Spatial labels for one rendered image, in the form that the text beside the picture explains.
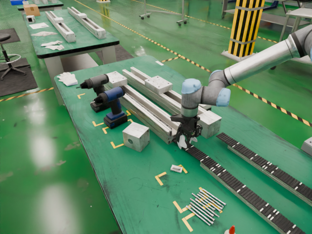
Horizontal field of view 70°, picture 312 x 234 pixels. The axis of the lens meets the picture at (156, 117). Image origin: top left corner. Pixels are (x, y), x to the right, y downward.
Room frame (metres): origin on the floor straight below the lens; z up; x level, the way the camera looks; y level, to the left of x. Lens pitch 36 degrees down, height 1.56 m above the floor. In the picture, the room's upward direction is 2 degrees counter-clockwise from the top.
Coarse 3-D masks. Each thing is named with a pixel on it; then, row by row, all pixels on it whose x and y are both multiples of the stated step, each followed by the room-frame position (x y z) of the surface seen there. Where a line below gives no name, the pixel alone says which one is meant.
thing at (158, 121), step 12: (108, 84) 1.38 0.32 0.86; (132, 96) 1.26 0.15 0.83; (132, 108) 1.12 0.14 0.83; (144, 108) 1.10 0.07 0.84; (156, 108) 1.06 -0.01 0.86; (144, 120) 1.01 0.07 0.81; (156, 120) 0.94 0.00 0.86; (168, 120) 0.95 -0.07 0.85; (156, 132) 0.92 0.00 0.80; (168, 132) 0.84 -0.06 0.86; (168, 144) 0.84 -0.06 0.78
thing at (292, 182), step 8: (216, 136) 0.86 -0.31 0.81; (224, 136) 0.86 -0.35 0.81; (232, 144) 0.79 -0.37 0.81; (240, 144) 0.79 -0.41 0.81; (240, 152) 0.74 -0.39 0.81; (248, 152) 0.74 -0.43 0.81; (256, 160) 0.69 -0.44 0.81; (264, 160) 0.68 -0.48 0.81; (264, 168) 0.64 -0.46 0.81; (272, 168) 0.64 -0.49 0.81; (280, 176) 0.59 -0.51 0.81; (288, 176) 0.59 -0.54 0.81; (288, 184) 0.55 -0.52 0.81; (296, 184) 0.55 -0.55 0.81; (304, 184) 0.55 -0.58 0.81; (304, 192) 0.52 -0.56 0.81
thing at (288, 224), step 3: (285, 222) 0.40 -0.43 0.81; (288, 222) 0.40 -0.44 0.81; (291, 222) 0.40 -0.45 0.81; (285, 225) 0.39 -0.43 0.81; (288, 225) 0.39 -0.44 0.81; (291, 225) 0.39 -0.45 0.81; (282, 228) 0.38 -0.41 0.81; (285, 228) 0.38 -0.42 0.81; (288, 228) 0.38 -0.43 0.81; (285, 231) 0.37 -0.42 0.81
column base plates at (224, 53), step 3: (108, 0) 11.08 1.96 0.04; (222, 54) 4.16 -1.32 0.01; (225, 54) 4.11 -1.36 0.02; (228, 54) 4.06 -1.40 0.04; (231, 54) 4.05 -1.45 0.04; (252, 54) 4.02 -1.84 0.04; (228, 57) 4.02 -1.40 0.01; (231, 57) 3.98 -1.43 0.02; (234, 57) 3.91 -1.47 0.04; (237, 57) 3.91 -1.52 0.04; (240, 57) 3.81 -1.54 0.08; (243, 57) 3.90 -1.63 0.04; (246, 57) 3.89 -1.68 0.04; (237, 60) 3.82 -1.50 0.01; (240, 60) 3.79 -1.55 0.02
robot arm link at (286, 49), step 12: (288, 36) 0.83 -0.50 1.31; (300, 36) 0.78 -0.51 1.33; (276, 48) 0.82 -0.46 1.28; (288, 48) 0.79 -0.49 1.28; (300, 48) 0.77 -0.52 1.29; (252, 60) 0.84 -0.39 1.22; (264, 60) 0.81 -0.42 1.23; (276, 60) 0.80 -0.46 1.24; (216, 72) 0.92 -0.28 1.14; (228, 72) 0.86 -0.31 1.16; (240, 72) 0.83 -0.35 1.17; (252, 72) 0.82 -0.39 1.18; (228, 84) 0.85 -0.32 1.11
